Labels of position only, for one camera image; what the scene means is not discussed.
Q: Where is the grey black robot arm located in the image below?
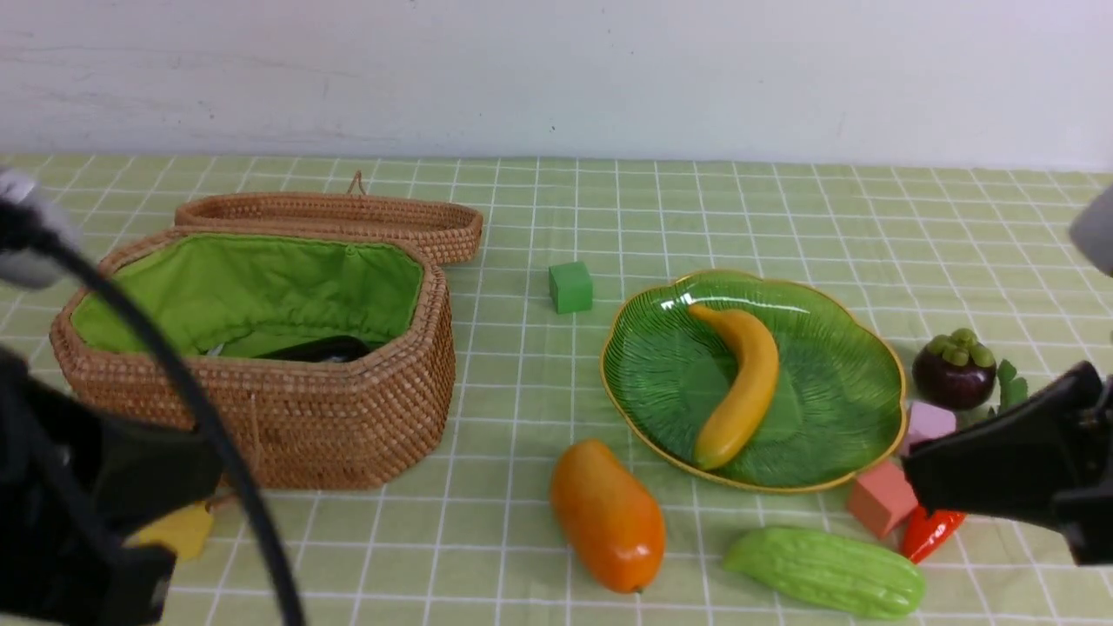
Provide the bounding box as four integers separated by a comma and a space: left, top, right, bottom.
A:
3, 168, 225, 625

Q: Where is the green checkered tablecloth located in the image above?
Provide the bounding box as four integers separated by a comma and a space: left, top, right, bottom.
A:
3, 154, 1112, 625

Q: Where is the orange toy mango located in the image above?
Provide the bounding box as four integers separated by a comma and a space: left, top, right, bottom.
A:
549, 439, 667, 595

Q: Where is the woven rattan basket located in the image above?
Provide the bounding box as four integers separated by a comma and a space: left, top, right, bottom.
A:
99, 227, 456, 490

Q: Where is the pink-purple cube block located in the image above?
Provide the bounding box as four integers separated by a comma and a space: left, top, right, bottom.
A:
897, 401, 957, 456

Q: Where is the yellow hexagonal block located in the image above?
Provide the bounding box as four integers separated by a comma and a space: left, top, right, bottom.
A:
124, 502, 214, 560

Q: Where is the green leaf-shaped glass plate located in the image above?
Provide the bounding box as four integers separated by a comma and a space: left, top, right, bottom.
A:
599, 268, 908, 493

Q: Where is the green cube block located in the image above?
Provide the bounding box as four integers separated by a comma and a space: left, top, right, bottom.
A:
548, 261, 595, 316

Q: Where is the yellow toy banana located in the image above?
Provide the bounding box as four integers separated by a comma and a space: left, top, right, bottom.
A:
687, 303, 780, 471

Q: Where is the salmon red cube block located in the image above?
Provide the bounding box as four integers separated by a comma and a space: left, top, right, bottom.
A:
845, 461, 918, 540

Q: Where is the red toy carrot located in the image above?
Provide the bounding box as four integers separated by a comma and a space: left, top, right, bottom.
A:
902, 359, 1030, 565

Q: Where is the dark purple toy mangosteen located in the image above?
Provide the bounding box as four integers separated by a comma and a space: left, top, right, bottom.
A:
913, 327, 997, 412

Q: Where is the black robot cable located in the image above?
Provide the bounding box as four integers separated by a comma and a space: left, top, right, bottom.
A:
0, 204, 307, 626

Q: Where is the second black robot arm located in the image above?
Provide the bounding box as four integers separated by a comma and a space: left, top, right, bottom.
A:
903, 331, 1110, 566

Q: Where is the purple toy eggplant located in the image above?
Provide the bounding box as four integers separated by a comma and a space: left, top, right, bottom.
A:
256, 336, 382, 363

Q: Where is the woven rattan basket lid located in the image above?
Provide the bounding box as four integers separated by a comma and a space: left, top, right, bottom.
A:
174, 172, 484, 264

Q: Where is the green toy bitter gourd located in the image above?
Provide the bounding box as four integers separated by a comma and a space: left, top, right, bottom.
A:
721, 526, 927, 622

